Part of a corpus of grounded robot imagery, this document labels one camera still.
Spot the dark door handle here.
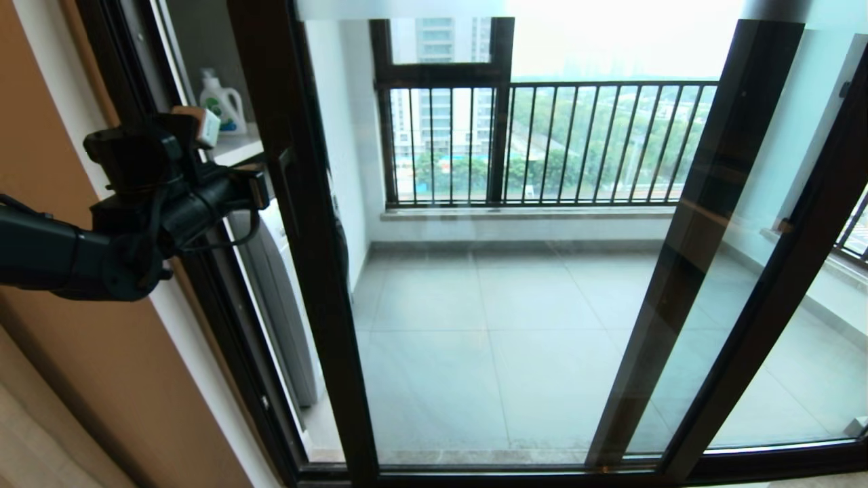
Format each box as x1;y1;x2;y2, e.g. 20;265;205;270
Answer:
275;145;300;239

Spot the dark cabinet niche panel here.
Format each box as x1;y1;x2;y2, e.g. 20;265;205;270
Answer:
163;0;262;133

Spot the white front-load washing machine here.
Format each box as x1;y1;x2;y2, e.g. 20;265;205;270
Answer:
227;200;323;409

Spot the white wall shelf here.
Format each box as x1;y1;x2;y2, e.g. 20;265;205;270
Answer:
209;131;267;168

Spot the dark framed fixed glass panel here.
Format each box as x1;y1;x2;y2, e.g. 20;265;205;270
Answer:
585;19;868;470

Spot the black balcony railing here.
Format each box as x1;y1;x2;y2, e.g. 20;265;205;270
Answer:
833;193;868;264
376;79;721;208

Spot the dark balcony window frame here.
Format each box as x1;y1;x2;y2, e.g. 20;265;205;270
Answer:
369;16;517;208

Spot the white detergent bottle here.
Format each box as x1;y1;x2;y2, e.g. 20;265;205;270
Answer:
198;67;248;135

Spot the stone window sill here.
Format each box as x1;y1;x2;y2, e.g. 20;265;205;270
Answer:
378;205;680;222
758;226;868;289

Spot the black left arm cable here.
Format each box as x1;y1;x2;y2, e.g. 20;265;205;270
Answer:
166;203;264;257

